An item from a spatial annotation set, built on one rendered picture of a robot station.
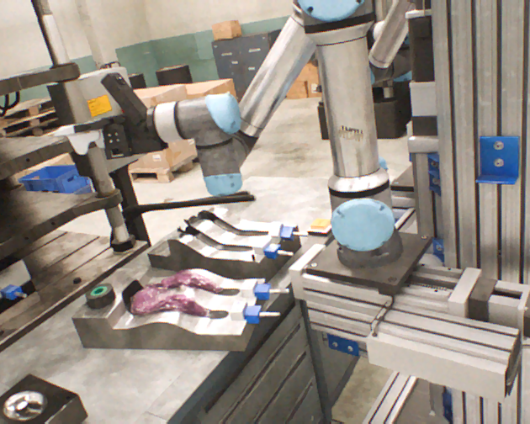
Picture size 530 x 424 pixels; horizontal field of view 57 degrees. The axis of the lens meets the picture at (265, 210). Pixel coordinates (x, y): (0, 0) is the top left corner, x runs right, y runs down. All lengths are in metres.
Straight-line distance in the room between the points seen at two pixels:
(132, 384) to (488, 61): 1.10
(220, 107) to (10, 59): 8.01
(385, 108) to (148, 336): 4.36
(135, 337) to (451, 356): 0.83
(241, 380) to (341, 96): 0.96
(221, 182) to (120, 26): 9.36
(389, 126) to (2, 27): 6.08
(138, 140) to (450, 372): 0.74
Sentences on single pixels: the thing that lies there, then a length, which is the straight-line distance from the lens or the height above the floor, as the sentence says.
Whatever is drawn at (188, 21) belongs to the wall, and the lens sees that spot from 10.01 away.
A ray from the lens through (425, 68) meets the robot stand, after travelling 1.19.
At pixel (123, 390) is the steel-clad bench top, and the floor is 0.80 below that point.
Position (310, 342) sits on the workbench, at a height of 0.44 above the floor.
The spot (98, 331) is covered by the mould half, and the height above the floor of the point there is 0.86.
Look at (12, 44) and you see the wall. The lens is 8.91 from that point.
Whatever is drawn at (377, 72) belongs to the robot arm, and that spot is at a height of 1.34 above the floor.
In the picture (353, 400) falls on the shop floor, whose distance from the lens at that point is 2.27.
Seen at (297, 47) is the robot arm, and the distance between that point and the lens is 0.99.
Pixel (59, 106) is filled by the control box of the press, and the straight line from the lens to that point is 2.21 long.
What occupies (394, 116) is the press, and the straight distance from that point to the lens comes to 5.40.
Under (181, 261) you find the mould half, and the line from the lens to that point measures 1.74.
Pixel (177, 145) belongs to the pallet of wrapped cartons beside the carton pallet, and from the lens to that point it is 5.55.
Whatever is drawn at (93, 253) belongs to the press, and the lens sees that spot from 2.19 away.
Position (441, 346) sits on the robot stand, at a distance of 1.03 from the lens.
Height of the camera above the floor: 1.62
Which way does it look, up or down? 23 degrees down
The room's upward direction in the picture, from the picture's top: 12 degrees counter-clockwise
